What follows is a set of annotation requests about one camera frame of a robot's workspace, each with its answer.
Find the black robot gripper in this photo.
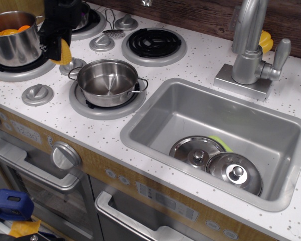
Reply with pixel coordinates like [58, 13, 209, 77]
[38, 1, 81, 61]

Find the yellow toy corn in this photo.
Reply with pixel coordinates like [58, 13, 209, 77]
[50, 39, 72, 65]

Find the silver stove knob centre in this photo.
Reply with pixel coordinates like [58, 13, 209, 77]
[59, 57, 87, 77]

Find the silver stove knob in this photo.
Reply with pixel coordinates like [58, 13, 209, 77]
[114, 14, 138, 31]
[59, 57, 87, 77]
[22, 84, 54, 106]
[89, 34, 115, 52]

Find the silver stove knob back middle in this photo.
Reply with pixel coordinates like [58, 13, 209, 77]
[89, 34, 115, 52]

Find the silver stove knob front left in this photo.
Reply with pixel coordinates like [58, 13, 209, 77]
[22, 84, 54, 106]

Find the silver stove knob back right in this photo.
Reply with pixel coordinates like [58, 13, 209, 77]
[114, 14, 138, 31]

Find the tall steel pot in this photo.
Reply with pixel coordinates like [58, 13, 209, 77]
[0, 11, 42, 67]

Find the orange toy fruit in pot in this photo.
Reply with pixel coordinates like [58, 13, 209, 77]
[0, 25, 30, 36]

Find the small steel saucepan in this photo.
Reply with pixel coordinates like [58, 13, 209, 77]
[74, 2, 90, 31]

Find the metal potato masher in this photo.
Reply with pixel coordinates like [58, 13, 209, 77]
[103, 9, 125, 39]

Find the black coil burner back right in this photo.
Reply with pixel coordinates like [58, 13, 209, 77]
[128, 29, 182, 58]

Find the silver oven dial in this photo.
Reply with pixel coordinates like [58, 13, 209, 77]
[50, 141, 82, 170]

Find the grey sink basin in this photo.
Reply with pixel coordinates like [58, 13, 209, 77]
[120, 78, 301, 212]

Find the blue clamp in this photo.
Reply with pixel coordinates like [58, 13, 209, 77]
[0, 189, 35, 221]

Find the steel pot lid left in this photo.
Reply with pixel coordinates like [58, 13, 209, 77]
[169, 136, 220, 171]

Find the steel pot lid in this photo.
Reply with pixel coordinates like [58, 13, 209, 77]
[205, 152, 263, 196]
[169, 136, 220, 171]

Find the yellow tape piece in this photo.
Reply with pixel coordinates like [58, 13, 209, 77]
[9, 219, 41, 238]

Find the silver toy faucet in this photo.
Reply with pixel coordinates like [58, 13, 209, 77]
[214, 0, 291, 101]

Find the green toy in sink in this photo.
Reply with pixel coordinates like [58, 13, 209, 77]
[208, 136, 233, 153]

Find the yellow toy bell pepper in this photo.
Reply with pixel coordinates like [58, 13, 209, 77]
[259, 30, 273, 54]

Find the steel pot lid right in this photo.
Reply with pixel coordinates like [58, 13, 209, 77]
[205, 152, 263, 196]

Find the grey burner ring back left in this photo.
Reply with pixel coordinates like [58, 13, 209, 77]
[70, 9, 107, 41]

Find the grey burner ring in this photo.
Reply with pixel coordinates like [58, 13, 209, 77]
[0, 54, 56, 83]
[70, 9, 107, 41]
[68, 81, 146, 121]

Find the steel pan with handles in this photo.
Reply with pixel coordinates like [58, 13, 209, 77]
[68, 59, 148, 107]

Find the grey burner ring front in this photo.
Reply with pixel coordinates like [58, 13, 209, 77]
[68, 81, 146, 121]

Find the silver oven door handle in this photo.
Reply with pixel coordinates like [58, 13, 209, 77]
[0, 138, 80, 194]

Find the silver dishwasher door handle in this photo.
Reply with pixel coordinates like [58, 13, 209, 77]
[95, 191, 191, 240]

